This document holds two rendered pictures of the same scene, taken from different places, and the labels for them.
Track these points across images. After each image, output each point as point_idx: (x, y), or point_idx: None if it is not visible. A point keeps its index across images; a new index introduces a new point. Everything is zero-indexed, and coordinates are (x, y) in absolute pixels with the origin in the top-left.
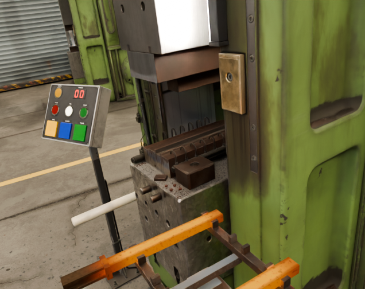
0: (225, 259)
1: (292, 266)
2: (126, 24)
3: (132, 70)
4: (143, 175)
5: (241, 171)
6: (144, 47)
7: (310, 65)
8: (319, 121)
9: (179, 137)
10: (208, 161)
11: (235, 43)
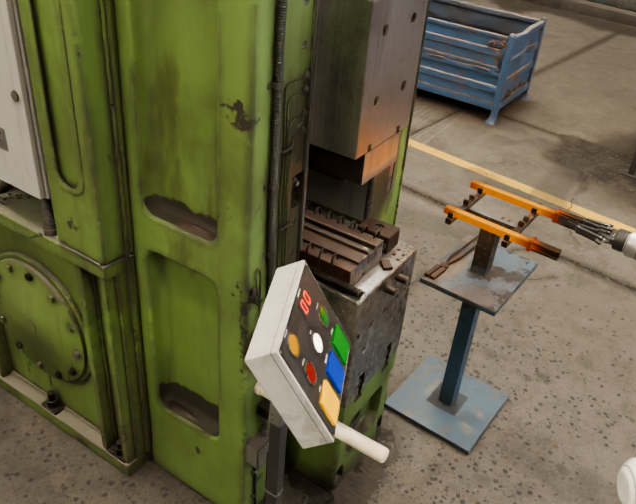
0: (476, 211)
1: (477, 181)
2: (376, 118)
3: (366, 174)
4: (380, 284)
5: (380, 201)
6: (392, 131)
7: None
8: None
9: (318, 243)
10: (370, 219)
11: None
